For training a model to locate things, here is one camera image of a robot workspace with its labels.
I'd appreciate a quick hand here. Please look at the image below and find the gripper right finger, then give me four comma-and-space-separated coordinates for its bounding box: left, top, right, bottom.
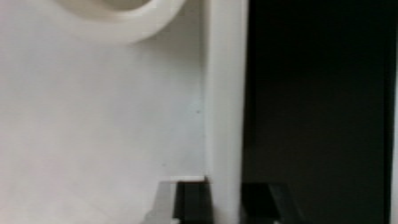
242, 182, 306, 224

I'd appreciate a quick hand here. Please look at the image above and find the white square tabletop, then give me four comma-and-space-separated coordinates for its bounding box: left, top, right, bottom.
0, 0, 249, 224

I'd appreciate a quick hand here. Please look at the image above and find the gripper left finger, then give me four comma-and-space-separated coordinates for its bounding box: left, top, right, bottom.
144, 181, 215, 224

